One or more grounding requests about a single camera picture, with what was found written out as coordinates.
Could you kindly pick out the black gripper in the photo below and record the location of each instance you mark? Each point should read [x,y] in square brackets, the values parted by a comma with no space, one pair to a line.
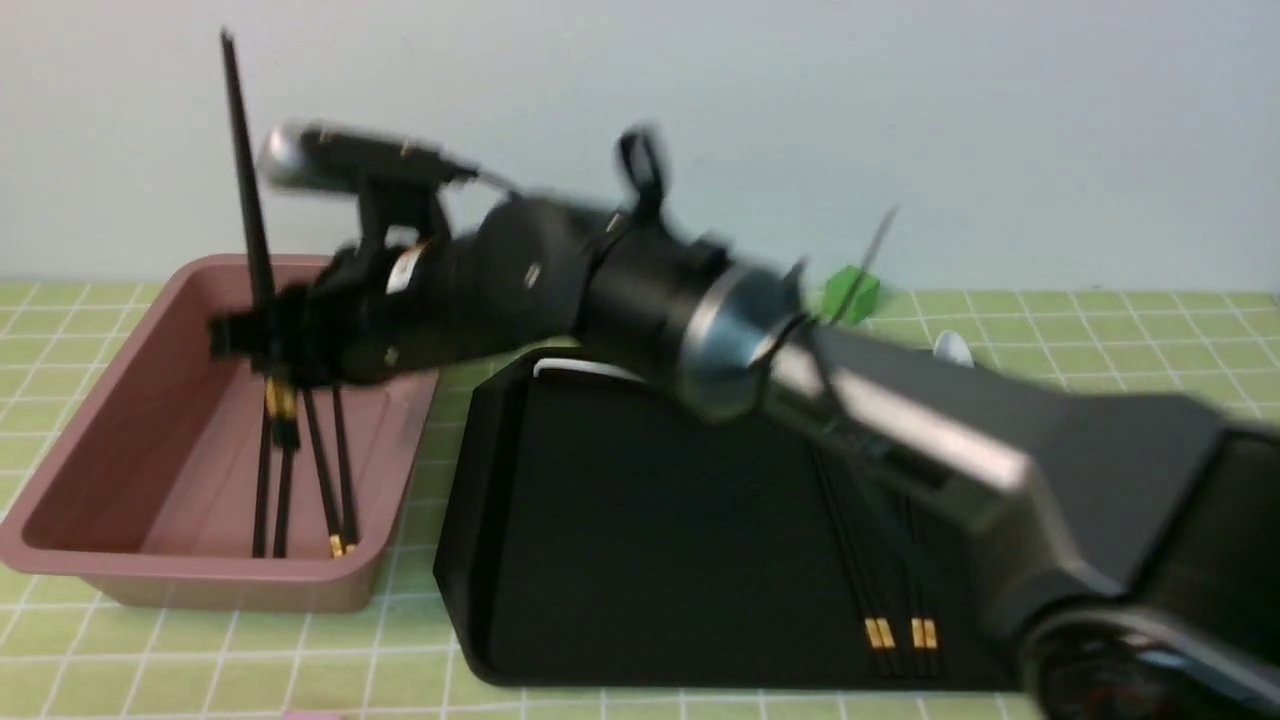
[518,279]

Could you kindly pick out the gold-banded black chopstick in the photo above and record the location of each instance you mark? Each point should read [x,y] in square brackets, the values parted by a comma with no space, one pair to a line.
[930,629]
[280,405]
[852,520]
[867,606]
[912,593]
[259,266]

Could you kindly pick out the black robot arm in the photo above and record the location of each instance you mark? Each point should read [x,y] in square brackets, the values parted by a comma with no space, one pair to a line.
[1125,546]

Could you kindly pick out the white spoon far left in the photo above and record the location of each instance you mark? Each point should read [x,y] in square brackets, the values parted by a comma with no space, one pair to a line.
[548,366]

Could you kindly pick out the white spoon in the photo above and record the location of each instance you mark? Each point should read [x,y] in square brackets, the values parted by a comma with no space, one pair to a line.
[548,366]
[951,347]

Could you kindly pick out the black plastic tray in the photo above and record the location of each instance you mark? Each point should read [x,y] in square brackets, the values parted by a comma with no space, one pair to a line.
[597,534]

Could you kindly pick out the gold-banded chopstick in bin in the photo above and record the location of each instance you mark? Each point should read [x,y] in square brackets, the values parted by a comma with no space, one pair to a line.
[348,513]
[324,478]

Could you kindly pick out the green cube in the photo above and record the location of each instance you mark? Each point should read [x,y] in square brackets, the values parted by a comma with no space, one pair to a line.
[850,296]

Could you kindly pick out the black chopstick in bin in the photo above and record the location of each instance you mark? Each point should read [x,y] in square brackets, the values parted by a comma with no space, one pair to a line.
[259,546]
[279,543]

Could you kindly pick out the pink plastic bin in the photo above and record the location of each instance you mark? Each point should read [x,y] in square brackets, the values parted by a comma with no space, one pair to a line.
[151,492]

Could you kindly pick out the white spoon outer right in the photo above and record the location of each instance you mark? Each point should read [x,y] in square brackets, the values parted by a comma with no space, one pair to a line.
[951,347]

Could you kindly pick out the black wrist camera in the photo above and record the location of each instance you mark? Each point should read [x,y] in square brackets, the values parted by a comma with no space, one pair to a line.
[312,157]

